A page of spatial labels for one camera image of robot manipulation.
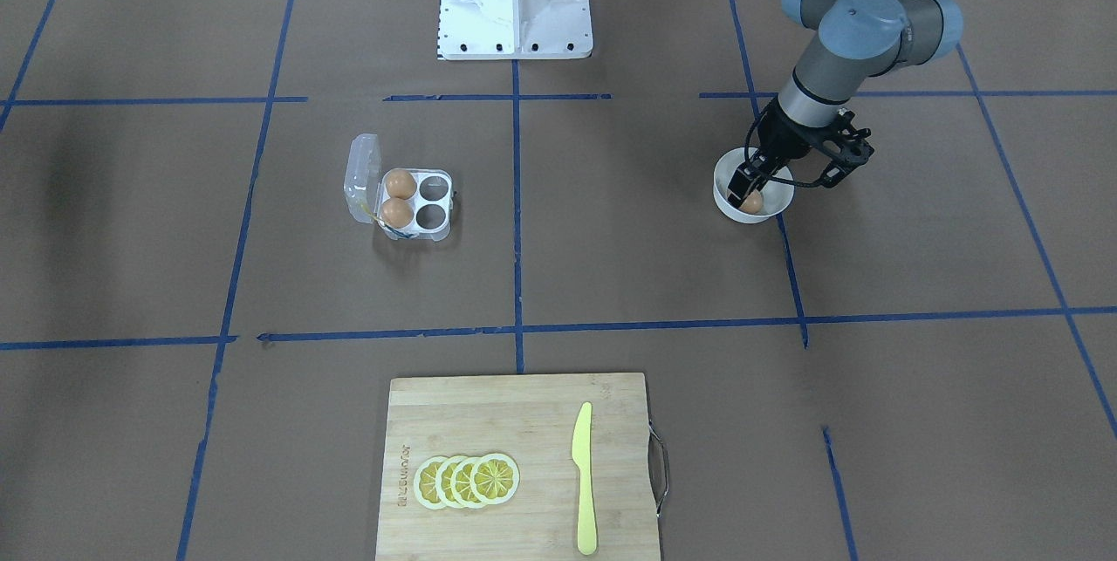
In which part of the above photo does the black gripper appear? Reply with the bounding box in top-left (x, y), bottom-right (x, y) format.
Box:
top-left (727, 99), bottom-right (825, 205)

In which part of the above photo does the brown egg from bowl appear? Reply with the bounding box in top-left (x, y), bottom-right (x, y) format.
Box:
top-left (738, 190), bottom-right (765, 216)

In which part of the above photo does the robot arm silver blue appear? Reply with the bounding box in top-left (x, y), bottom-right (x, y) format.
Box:
top-left (726, 0), bottom-right (964, 209)

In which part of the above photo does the clear plastic egg box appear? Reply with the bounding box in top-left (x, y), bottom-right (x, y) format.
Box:
top-left (342, 134), bottom-right (456, 243)

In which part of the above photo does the brown egg in box rear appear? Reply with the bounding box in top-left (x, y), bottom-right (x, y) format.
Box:
top-left (382, 168), bottom-right (418, 201)

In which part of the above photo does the brown egg in box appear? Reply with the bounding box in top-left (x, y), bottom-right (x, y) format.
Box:
top-left (382, 168), bottom-right (418, 201)
top-left (379, 198), bottom-right (416, 230)

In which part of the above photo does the brown egg in box front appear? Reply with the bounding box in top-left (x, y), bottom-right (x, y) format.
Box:
top-left (379, 198), bottom-right (416, 230)

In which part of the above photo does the white ceramic bowl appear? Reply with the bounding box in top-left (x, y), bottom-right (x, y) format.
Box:
top-left (712, 148), bottom-right (795, 224)

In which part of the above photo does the yellow plastic knife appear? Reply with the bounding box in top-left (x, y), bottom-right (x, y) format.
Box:
top-left (571, 401), bottom-right (599, 557)

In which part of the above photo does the bamboo cutting board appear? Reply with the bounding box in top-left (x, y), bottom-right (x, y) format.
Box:
top-left (375, 372), bottom-right (661, 560)

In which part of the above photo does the lemon slice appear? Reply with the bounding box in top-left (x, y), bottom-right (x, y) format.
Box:
top-left (435, 455), bottom-right (464, 508)
top-left (449, 456), bottom-right (483, 508)
top-left (469, 453), bottom-right (521, 506)
top-left (412, 456), bottom-right (447, 510)

